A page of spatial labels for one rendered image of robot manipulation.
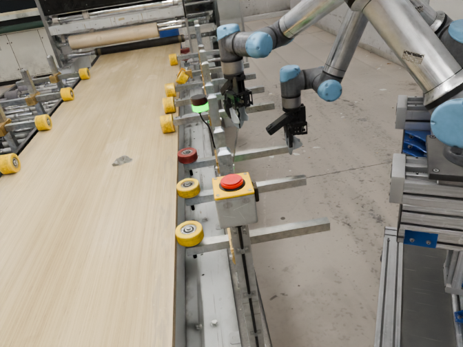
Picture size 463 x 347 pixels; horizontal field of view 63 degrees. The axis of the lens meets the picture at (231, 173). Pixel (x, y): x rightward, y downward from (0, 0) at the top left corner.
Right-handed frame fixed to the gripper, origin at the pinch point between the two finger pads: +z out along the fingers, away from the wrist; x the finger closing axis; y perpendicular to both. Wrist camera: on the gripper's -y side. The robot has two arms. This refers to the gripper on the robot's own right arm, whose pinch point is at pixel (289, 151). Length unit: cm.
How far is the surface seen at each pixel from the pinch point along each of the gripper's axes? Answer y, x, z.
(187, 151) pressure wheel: -41.2, -0.4, -8.2
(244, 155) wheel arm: -18.6, -1.5, -2.8
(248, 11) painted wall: 108, 854, 60
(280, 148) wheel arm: -3.9, -1.5, -3.2
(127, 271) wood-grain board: -58, -62, -7
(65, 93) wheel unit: -115, 99, -13
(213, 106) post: -28.0, -5.7, -27.2
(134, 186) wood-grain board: -61, -20, -7
